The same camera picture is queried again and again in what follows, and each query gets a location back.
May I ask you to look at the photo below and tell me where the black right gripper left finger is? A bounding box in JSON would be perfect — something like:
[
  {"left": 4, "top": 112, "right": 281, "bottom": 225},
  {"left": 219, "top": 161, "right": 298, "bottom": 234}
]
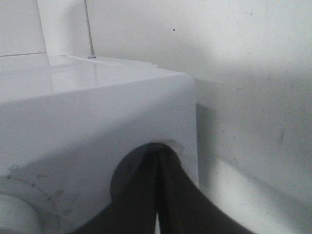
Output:
[{"left": 73, "top": 143, "right": 159, "bottom": 234}]

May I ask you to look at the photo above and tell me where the white lower timer knob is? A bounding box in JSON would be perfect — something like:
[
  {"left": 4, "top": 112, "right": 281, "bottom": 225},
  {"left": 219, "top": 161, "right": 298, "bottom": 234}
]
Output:
[{"left": 0, "top": 181, "right": 53, "bottom": 234}]

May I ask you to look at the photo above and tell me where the white microwave oven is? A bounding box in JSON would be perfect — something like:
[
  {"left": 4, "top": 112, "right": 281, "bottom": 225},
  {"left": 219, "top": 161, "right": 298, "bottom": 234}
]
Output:
[{"left": 0, "top": 55, "right": 198, "bottom": 234}]

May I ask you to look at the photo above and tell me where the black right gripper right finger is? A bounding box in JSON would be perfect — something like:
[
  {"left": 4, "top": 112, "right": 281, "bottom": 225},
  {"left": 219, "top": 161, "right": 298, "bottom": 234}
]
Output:
[{"left": 157, "top": 145, "right": 244, "bottom": 234}]

